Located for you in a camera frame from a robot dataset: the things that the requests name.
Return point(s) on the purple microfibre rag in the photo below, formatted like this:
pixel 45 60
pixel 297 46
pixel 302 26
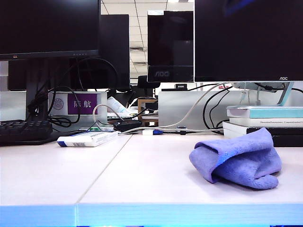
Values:
pixel 236 160

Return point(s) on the wooden desk riser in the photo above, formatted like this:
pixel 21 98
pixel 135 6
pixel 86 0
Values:
pixel 140 106

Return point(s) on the silver upright panel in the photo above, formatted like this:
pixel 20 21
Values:
pixel 170 108

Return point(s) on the blue VGA connector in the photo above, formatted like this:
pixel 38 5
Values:
pixel 158 132

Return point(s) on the white tube teal print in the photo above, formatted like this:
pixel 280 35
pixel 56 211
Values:
pixel 116 104

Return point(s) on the silver blister pack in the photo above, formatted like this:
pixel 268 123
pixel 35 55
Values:
pixel 94 129

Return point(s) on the purple sign acrylic holder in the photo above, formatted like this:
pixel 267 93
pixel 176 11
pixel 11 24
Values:
pixel 82 104

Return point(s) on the white blue medicine box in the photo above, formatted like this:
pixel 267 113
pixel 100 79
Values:
pixel 87 140

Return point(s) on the black AOC monitor silver stand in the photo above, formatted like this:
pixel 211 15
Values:
pixel 165 42

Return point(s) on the plain black monitor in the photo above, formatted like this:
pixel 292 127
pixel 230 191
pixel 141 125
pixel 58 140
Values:
pixel 116 47

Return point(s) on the teal book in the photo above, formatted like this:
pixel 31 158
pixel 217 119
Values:
pixel 272 113

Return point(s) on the white neuroscience book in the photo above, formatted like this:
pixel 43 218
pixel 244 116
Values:
pixel 272 123

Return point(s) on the white framed AOC monitor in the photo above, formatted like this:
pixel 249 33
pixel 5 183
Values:
pixel 248 35

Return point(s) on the black keyboard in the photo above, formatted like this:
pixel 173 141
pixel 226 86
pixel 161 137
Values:
pixel 23 132

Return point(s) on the black monitor on dark stand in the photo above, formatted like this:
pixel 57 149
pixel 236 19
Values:
pixel 47 23

